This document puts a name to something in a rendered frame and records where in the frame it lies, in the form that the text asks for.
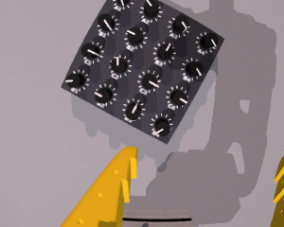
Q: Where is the black knob box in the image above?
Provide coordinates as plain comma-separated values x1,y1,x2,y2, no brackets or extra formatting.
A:
62,0,224,144

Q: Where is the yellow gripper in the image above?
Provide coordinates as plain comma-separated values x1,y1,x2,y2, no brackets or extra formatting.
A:
60,147,284,227

